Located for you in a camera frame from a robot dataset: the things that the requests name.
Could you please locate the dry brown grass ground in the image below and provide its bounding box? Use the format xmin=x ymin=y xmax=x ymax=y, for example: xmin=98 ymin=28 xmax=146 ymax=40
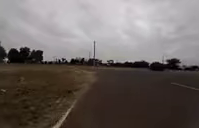
xmin=0 ymin=63 xmax=98 ymax=128

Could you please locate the grey asphalt road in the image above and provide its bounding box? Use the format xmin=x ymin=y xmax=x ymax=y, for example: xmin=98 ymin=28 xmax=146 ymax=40
xmin=59 ymin=67 xmax=199 ymax=128

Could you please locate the clump of dark trees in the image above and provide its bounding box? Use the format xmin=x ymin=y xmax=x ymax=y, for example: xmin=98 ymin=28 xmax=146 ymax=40
xmin=0 ymin=45 xmax=45 ymax=65

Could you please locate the tall thin pole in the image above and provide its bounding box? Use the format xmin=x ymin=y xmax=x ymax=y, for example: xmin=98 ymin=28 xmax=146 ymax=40
xmin=92 ymin=40 xmax=97 ymax=66

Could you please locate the distant row of trees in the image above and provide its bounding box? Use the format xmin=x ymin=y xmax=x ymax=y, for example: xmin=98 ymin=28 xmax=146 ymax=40
xmin=43 ymin=57 xmax=199 ymax=72

